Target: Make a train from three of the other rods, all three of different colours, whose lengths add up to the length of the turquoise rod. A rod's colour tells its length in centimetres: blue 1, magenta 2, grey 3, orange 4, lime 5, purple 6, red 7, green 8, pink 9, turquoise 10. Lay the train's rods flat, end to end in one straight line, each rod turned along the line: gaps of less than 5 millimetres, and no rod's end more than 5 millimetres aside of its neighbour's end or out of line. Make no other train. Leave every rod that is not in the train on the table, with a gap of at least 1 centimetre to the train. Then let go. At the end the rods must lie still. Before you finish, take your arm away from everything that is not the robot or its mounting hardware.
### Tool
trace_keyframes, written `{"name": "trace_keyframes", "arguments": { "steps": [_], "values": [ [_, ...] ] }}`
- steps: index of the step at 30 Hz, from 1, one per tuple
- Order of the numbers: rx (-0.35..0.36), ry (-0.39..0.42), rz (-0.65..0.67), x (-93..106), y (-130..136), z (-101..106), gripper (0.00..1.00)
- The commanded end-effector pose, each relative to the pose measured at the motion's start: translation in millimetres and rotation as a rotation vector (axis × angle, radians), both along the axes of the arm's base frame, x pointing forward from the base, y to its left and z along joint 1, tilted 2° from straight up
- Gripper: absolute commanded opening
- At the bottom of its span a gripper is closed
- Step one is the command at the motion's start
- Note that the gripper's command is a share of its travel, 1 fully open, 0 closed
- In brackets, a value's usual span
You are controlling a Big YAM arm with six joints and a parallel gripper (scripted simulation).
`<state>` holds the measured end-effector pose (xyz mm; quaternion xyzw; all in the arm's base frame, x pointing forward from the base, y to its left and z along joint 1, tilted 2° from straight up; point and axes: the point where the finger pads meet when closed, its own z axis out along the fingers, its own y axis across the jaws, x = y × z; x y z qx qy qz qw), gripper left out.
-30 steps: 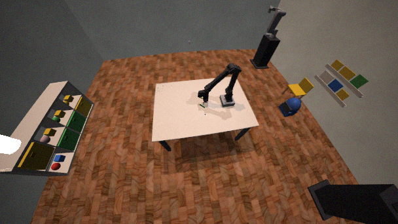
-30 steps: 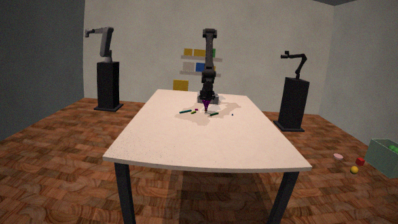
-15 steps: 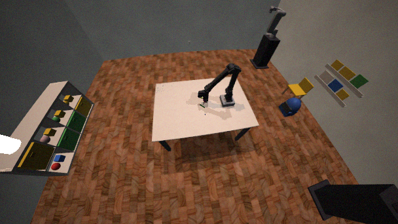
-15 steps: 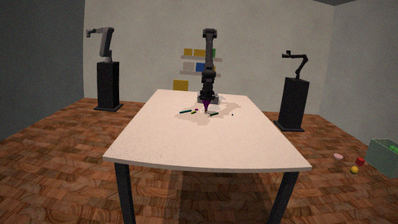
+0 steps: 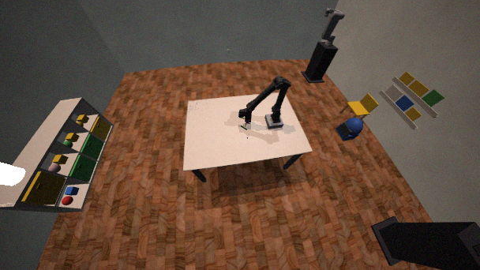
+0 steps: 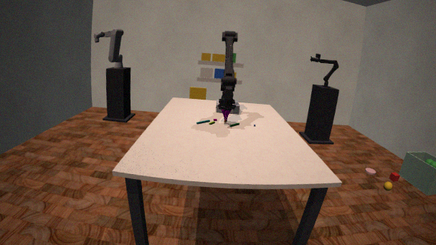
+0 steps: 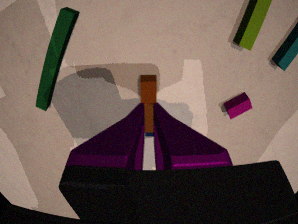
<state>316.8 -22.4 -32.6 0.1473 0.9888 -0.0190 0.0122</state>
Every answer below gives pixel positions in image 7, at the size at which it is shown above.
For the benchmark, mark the turquoise rod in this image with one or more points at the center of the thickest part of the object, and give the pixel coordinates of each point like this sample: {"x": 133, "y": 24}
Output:
{"x": 288, "y": 50}

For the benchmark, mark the small magenta block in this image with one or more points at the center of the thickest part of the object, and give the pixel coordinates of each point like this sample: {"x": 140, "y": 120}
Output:
{"x": 238, "y": 105}

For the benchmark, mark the orange rod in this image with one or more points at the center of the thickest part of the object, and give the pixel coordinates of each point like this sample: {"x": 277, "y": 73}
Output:
{"x": 148, "y": 89}

